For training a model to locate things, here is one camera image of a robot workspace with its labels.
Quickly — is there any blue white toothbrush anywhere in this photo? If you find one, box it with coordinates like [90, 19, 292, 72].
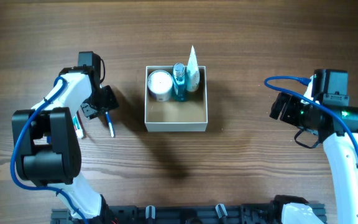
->
[105, 112, 115, 138]

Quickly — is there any clear cotton bud jar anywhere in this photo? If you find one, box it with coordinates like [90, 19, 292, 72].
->
[147, 70, 173, 101]

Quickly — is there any teal mouthwash bottle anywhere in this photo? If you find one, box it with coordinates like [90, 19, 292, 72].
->
[172, 63, 186, 101]

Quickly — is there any white lotion tube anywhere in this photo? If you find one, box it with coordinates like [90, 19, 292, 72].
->
[186, 46, 200, 92]

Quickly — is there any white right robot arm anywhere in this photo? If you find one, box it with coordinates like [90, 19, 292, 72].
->
[264, 69, 358, 223]

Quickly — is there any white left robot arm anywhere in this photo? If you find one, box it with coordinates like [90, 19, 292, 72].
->
[10, 51, 119, 223]

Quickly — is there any white cardboard box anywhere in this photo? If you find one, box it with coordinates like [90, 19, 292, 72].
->
[144, 66, 208, 132]

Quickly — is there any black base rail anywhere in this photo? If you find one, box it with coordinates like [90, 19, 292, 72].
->
[50, 203, 280, 224]

